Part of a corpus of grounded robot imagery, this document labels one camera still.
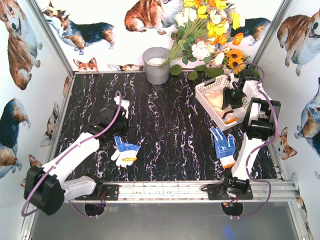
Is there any cream rubber glove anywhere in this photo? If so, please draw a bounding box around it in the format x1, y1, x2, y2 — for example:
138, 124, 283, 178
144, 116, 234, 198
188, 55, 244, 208
204, 90, 234, 119

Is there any white plastic storage basket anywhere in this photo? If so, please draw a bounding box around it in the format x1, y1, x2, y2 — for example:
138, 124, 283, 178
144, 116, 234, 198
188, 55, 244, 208
195, 74, 249, 131

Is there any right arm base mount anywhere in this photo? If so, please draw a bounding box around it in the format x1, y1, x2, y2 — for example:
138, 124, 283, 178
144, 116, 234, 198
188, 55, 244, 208
200, 183, 254, 201

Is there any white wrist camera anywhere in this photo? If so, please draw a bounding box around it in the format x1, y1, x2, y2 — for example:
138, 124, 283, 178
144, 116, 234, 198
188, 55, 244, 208
228, 73, 239, 90
114, 96, 131, 119

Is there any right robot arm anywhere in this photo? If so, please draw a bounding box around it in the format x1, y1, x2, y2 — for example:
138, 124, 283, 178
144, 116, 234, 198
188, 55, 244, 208
222, 69, 281, 181

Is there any grey metal bucket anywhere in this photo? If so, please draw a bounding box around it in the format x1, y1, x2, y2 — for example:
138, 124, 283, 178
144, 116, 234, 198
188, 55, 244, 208
142, 47, 170, 85

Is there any artificial flower bouquet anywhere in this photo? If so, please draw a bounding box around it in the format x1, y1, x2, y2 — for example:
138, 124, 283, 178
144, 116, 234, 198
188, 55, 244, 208
161, 0, 257, 75

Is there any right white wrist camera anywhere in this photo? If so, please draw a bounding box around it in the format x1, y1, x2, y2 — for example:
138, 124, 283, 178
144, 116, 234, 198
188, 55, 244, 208
228, 73, 239, 90

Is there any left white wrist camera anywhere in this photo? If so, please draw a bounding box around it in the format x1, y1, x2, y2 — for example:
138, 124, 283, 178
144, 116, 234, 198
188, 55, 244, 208
114, 96, 131, 119

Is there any blue dotted glove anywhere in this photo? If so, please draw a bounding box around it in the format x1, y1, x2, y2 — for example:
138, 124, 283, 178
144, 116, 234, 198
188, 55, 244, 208
209, 127, 236, 169
110, 136, 141, 168

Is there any aluminium front rail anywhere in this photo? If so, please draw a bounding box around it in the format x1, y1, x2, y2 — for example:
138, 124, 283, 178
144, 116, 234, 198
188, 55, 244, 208
28, 181, 298, 204

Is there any purple cable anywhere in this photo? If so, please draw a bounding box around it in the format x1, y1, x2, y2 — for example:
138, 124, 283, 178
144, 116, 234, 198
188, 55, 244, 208
229, 62, 278, 221
21, 90, 123, 217

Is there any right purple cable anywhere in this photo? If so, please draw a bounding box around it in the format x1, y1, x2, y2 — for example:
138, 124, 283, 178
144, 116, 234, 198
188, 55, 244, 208
229, 62, 278, 221

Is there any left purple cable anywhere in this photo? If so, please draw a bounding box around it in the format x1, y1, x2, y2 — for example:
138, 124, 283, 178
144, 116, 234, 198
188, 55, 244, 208
21, 90, 123, 217

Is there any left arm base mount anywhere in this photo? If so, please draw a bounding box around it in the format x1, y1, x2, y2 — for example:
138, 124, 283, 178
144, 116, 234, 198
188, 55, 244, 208
75, 184, 120, 201

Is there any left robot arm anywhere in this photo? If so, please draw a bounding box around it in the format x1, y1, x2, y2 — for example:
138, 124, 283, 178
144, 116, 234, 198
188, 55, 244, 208
23, 100, 141, 216

